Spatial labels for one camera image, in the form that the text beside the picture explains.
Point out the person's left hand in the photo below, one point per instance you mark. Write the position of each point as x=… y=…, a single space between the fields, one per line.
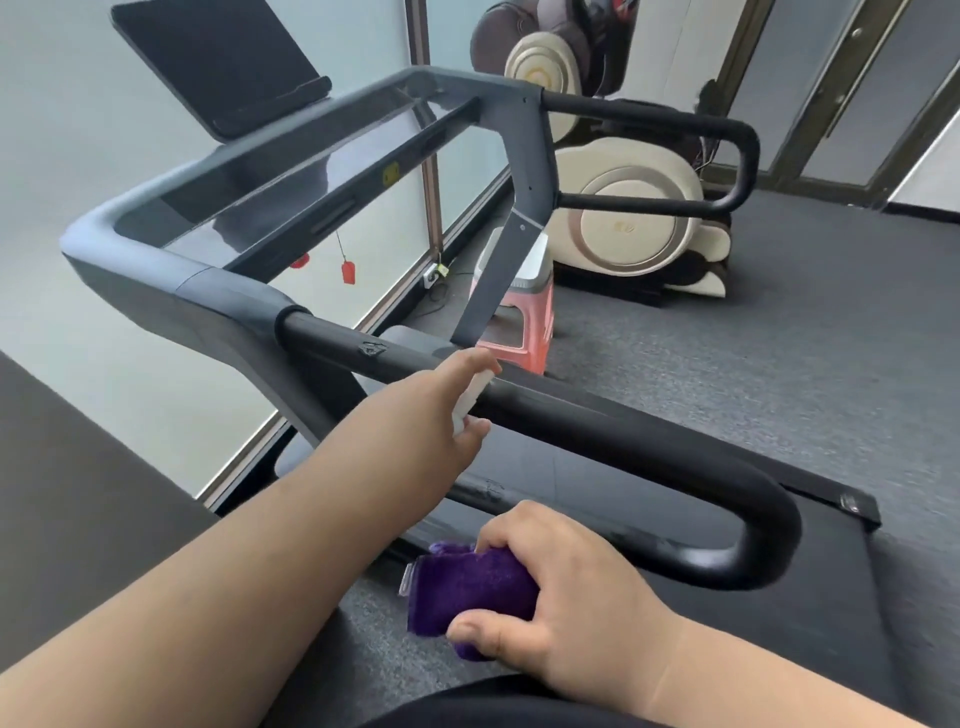
x=405 y=442

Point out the person's right hand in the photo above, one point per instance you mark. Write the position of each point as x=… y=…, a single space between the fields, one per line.
x=592 y=615

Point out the white spray bottle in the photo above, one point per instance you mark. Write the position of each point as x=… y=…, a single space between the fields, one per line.
x=465 y=401

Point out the purple microfibre cloth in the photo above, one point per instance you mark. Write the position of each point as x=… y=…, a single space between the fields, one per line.
x=465 y=585

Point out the black treadmill handrail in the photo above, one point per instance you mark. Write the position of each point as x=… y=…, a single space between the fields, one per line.
x=600 y=427
x=742 y=150

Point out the person's left forearm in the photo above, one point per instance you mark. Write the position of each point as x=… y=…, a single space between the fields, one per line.
x=187 y=600

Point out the grey treadmill base with uprights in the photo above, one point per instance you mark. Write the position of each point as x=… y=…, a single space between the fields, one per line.
x=810 y=615

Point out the black shirt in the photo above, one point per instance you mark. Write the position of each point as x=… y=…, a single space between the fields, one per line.
x=487 y=709

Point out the white power strip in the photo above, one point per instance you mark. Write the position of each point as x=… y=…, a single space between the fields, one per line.
x=430 y=277

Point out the red safety knob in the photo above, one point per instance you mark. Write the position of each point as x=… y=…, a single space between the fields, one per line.
x=300 y=261

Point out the white plastic tub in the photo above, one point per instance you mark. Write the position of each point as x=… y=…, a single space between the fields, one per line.
x=536 y=262

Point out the beige upholstered chair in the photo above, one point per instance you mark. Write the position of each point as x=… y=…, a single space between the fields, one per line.
x=622 y=232

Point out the dark metal door frame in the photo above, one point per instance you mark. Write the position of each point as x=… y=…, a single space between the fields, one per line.
x=840 y=97

